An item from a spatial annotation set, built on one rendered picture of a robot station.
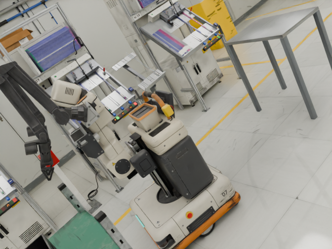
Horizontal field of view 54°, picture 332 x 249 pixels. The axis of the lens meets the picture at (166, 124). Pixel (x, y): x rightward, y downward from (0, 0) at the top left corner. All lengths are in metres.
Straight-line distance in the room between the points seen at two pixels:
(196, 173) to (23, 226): 2.04
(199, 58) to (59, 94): 2.73
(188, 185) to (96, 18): 3.91
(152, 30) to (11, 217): 2.59
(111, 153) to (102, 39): 3.62
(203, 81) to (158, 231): 2.63
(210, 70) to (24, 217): 2.86
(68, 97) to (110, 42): 3.66
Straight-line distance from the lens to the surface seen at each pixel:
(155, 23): 4.24
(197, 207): 2.24
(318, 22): 3.02
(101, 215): 1.03
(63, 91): 1.98
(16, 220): 3.60
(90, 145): 2.03
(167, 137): 2.02
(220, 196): 2.30
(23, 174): 5.20
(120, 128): 3.75
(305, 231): 2.15
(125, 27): 4.43
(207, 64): 4.48
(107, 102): 3.45
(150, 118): 2.13
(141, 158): 2.06
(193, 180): 2.19
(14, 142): 5.11
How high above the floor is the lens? 1.59
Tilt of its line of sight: 22 degrees down
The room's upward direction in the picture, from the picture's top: 31 degrees counter-clockwise
